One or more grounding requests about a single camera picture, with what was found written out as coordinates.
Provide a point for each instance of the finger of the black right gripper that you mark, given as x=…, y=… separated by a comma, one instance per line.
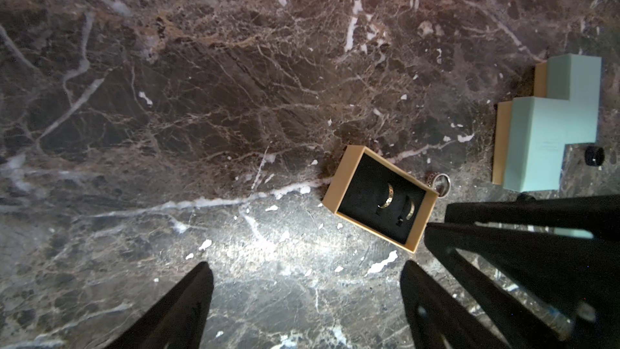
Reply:
x=578, y=277
x=597, y=214

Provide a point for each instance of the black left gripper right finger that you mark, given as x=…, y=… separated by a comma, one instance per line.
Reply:
x=436, y=319

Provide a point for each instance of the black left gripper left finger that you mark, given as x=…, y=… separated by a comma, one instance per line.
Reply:
x=178, y=319

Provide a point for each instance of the mint green box lid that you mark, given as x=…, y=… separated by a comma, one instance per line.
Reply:
x=572, y=77

